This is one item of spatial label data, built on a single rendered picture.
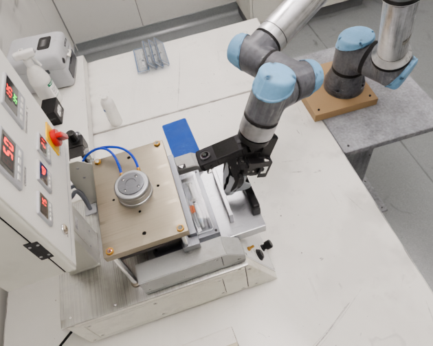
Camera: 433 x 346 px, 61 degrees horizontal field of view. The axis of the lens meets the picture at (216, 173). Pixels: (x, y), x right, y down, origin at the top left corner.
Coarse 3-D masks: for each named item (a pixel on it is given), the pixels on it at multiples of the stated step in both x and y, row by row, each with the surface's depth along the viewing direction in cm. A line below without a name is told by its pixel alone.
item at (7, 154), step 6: (6, 138) 56; (6, 144) 55; (12, 144) 57; (6, 150) 55; (12, 150) 57; (6, 156) 54; (12, 156) 56; (6, 162) 53; (12, 162) 55; (12, 168) 55
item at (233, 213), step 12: (216, 168) 102; (204, 180) 100; (216, 180) 95; (216, 192) 97; (240, 192) 96; (216, 204) 95; (228, 204) 90; (240, 204) 94; (216, 216) 93; (228, 216) 91; (240, 216) 92; (252, 216) 92; (228, 228) 91; (240, 228) 90; (252, 228) 90; (264, 228) 91
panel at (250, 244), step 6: (258, 234) 111; (240, 240) 93; (246, 240) 98; (252, 240) 102; (258, 240) 107; (246, 246) 95; (252, 246) 94; (258, 246) 104; (246, 252) 92; (252, 252) 96; (264, 252) 106; (252, 258) 94; (258, 258) 98; (264, 258) 102; (264, 264) 99; (270, 264) 104
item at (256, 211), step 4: (248, 180) 94; (248, 192) 91; (252, 192) 91; (248, 196) 91; (252, 196) 90; (248, 200) 92; (252, 200) 90; (256, 200) 90; (252, 204) 89; (256, 204) 89; (252, 208) 90; (256, 208) 89; (252, 212) 91; (256, 212) 91
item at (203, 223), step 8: (184, 176) 97; (192, 176) 97; (184, 184) 96; (192, 184) 96; (192, 192) 94; (200, 192) 94; (192, 200) 93; (200, 200) 92; (192, 208) 91; (200, 208) 91; (192, 216) 90; (200, 216) 90; (208, 216) 89; (200, 224) 88; (208, 224) 88; (200, 232) 87
